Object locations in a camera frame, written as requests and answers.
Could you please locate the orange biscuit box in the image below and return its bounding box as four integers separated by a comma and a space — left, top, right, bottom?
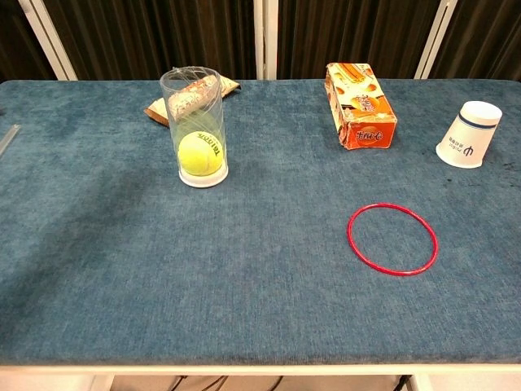
324, 62, 398, 151

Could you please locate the blue table cloth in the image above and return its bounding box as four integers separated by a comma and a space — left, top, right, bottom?
0, 79, 521, 365

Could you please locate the clear plastic strip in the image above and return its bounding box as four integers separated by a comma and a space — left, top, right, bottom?
0, 124, 21, 156

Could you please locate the white paper cup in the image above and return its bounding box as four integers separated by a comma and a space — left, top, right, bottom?
435, 100, 503, 169

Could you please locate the clear plastic tube container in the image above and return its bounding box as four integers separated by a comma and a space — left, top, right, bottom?
159, 67, 230, 189

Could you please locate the dark pleated curtain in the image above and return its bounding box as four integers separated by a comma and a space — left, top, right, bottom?
0, 0, 521, 82

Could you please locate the white frame post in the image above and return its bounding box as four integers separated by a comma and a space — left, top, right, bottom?
253, 0, 279, 81
414, 0, 458, 80
17, 0, 78, 81

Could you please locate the yellow tennis ball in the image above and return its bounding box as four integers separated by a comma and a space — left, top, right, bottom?
177, 130, 225, 177

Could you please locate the brown snack wrapper packet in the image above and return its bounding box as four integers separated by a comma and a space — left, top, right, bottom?
143, 75, 241, 128

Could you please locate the red plastic ring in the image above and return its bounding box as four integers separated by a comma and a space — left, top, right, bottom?
347, 202, 440, 277

